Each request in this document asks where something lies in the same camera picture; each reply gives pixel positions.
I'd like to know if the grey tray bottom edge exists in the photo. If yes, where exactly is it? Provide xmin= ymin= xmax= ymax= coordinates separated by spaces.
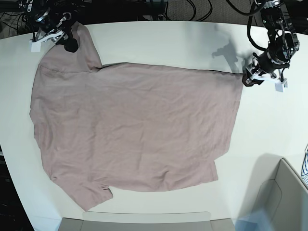
xmin=59 ymin=212 xmax=235 ymax=231

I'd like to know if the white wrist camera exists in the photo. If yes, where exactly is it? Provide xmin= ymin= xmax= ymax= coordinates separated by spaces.
xmin=29 ymin=41 xmax=41 ymax=52
xmin=275 ymin=79 xmax=288 ymax=92

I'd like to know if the striped cloth at edge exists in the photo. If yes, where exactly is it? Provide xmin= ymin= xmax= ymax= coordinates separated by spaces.
xmin=301 ymin=145 xmax=308 ymax=186

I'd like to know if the grey cardboard box right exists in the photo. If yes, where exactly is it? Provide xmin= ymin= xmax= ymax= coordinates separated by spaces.
xmin=253 ymin=158 xmax=308 ymax=231

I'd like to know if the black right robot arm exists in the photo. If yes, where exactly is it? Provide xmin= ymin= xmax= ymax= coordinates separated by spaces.
xmin=19 ymin=0 xmax=78 ymax=53

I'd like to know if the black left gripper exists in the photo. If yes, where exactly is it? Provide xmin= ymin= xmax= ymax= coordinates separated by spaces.
xmin=242 ymin=51 xmax=290 ymax=86

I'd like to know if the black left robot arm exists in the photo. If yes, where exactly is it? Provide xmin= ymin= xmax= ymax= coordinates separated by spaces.
xmin=242 ymin=0 xmax=300 ymax=87

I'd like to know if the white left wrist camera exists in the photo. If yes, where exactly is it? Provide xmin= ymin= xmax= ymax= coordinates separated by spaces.
xmin=275 ymin=79 xmax=288 ymax=92

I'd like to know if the blue translucent plastic bag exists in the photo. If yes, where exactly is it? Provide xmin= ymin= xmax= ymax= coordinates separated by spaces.
xmin=234 ymin=209 xmax=273 ymax=231

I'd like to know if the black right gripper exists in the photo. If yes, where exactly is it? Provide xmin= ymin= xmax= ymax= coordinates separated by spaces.
xmin=36 ymin=13 xmax=78 ymax=53

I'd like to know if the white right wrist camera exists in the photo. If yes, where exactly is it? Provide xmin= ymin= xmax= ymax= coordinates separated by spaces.
xmin=29 ymin=41 xmax=41 ymax=52

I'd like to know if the mauve pink T-shirt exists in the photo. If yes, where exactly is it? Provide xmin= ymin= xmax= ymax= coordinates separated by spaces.
xmin=30 ymin=23 xmax=243 ymax=210

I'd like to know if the black cable loop background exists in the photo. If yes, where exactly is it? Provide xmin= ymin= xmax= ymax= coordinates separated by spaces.
xmin=164 ymin=0 xmax=213 ymax=22

